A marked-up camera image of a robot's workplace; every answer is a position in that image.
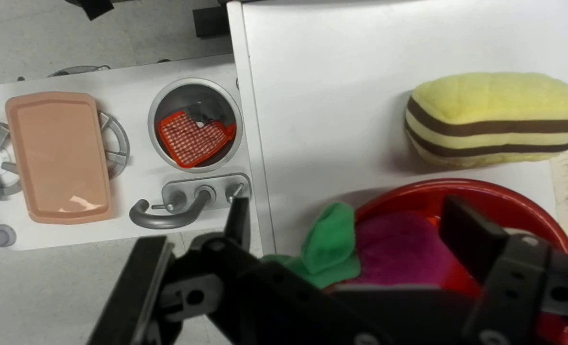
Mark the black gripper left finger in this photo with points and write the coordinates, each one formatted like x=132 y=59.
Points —
x=238 y=220

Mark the red plastic bowl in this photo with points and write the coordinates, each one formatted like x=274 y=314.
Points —
x=487 y=193

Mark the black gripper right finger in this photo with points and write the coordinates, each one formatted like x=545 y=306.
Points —
x=470 y=233

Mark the orange mesh scrubber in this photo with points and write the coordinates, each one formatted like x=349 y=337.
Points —
x=190 y=136

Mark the pink plastic tray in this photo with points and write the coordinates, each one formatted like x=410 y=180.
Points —
x=59 y=155

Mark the small black rectangular block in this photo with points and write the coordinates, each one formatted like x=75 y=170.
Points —
x=209 y=21

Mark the yellow brown striped plush toy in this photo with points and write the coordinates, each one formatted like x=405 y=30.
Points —
x=495 y=101

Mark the grey toy faucet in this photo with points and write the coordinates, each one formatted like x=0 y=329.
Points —
x=169 y=216

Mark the purple plush toy green leaves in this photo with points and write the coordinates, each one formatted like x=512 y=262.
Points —
x=399 y=249

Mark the white cabinet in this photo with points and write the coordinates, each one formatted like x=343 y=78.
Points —
x=334 y=82

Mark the toy sink strainer red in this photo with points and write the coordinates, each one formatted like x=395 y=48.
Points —
x=194 y=92

